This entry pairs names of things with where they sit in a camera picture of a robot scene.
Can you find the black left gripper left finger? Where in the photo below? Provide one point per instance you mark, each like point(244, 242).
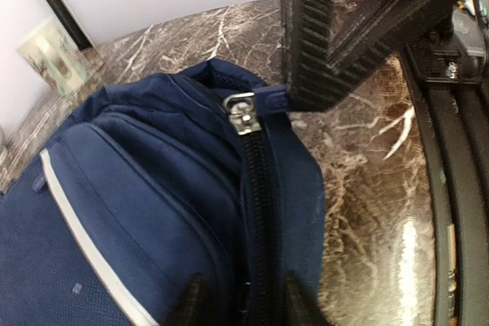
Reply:
point(192, 306)

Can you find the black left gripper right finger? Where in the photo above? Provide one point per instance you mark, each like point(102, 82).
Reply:
point(301, 309)

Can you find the navy blue student backpack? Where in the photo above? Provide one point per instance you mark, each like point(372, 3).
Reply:
point(148, 183)

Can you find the cream coral pattern mug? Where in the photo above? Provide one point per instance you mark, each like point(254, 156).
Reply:
point(53, 55)

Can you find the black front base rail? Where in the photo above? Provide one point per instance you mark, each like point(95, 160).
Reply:
point(452, 114)

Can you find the black enclosure corner post right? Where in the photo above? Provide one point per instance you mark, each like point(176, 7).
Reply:
point(69, 23)

